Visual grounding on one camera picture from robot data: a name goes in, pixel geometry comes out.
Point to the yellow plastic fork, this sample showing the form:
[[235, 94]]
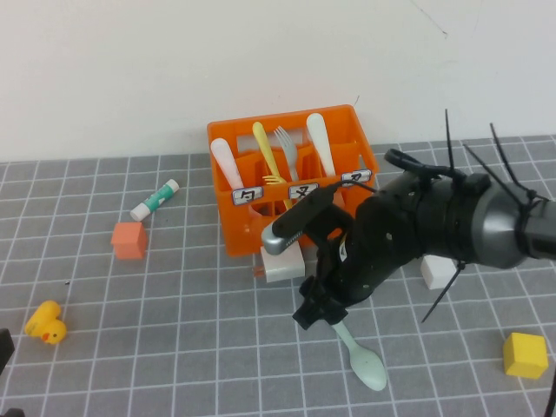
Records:
[[273, 180]]

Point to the orange plastic cutlery holder crate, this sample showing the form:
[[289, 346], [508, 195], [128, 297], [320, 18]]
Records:
[[243, 226]]

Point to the paper label with spoon character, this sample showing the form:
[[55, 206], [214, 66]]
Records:
[[247, 196]]

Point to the orange block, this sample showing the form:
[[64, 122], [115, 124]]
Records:
[[129, 241]]

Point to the paper label with fork character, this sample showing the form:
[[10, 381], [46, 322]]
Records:
[[302, 191]]

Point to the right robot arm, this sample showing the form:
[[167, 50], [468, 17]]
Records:
[[491, 226]]

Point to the grey checked table mat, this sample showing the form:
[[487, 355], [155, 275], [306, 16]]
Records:
[[174, 326]]

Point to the grey plastic fork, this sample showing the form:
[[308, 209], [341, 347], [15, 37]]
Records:
[[289, 150]]

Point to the white green glue stick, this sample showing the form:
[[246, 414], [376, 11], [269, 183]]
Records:
[[154, 200]]

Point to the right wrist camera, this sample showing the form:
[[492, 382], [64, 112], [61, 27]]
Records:
[[299, 217]]

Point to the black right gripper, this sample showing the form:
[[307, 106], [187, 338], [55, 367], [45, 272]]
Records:
[[356, 269]]

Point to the yellow rubber duck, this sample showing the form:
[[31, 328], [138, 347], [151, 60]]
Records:
[[47, 323]]

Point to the yellow cube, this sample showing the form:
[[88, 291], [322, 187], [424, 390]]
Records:
[[524, 355]]

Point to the white cube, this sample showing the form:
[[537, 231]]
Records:
[[434, 273]]

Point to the white power adapter block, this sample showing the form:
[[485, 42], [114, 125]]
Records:
[[282, 267]]

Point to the mint green plastic spoon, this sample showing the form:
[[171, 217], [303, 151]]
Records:
[[369, 369]]

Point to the paper label with knife character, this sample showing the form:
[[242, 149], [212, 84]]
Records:
[[356, 176]]

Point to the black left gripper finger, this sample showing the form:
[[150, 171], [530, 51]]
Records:
[[8, 412], [5, 347]]

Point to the black zip tie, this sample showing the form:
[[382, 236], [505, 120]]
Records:
[[482, 163], [504, 154], [449, 143], [445, 291]]

